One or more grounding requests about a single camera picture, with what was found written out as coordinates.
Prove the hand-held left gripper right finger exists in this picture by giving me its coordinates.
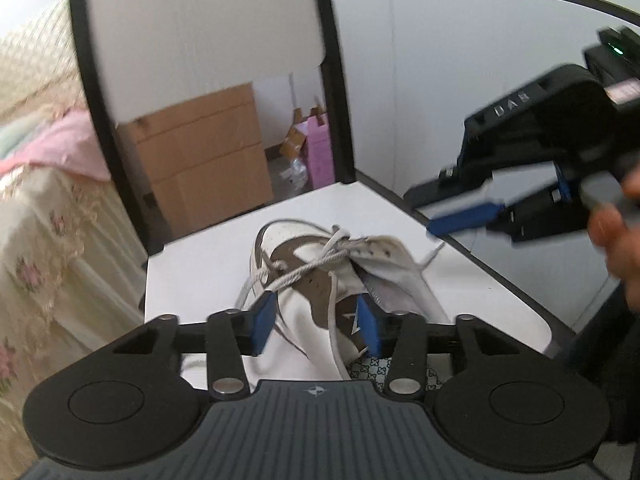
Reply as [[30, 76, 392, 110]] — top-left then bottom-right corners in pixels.
[[356, 294, 506, 401]]

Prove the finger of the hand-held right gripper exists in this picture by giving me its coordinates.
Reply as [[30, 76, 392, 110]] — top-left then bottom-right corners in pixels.
[[487, 161, 593, 245], [404, 162, 506, 237]]

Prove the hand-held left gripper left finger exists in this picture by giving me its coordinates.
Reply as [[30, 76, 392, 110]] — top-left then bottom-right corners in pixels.
[[112, 290, 278, 401]]

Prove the white and brown sneaker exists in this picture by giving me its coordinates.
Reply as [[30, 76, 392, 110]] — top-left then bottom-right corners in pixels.
[[235, 217, 453, 393]]

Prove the white shoelace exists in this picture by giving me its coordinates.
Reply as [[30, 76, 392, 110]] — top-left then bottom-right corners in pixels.
[[235, 225, 448, 311]]

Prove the bed with floral lace cover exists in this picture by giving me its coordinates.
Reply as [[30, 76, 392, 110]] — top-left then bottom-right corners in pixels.
[[0, 0, 148, 461]]

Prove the person's right hand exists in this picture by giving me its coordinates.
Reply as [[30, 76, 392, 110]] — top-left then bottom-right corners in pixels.
[[589, 167, 640, 316]]

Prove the white wardrobe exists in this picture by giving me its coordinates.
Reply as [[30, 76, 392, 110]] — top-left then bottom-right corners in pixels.
[[330, 0, 640, 331]]

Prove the clear plastic bag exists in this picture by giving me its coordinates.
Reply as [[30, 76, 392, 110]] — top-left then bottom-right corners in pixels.
[[280, 157, 308, 191]]

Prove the pink carton box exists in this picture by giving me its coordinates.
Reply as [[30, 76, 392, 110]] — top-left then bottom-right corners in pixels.
[[306, 112, 336, 187]]

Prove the wooden drawer cabinet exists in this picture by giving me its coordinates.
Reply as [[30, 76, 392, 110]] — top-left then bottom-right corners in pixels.
[[117, 82, 275, 241]]

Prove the brown cardboard box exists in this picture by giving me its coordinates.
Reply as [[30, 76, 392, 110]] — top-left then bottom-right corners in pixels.
[[279, 105, 326, 161]]

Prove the pink cloth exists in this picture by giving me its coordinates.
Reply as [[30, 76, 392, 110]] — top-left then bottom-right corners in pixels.
[[0, 110, 113, 183]]

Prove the pastel quilt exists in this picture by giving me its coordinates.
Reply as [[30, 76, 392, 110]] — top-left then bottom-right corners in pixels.
[[0, 120, 51, 161]]

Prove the quilted beige headboard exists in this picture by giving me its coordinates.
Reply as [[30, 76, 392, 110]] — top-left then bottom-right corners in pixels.
[[0, 0, 83, 116]]

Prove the white chair with black frame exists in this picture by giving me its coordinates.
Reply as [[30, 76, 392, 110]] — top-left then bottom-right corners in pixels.
[[67, 0, 553, 391]]

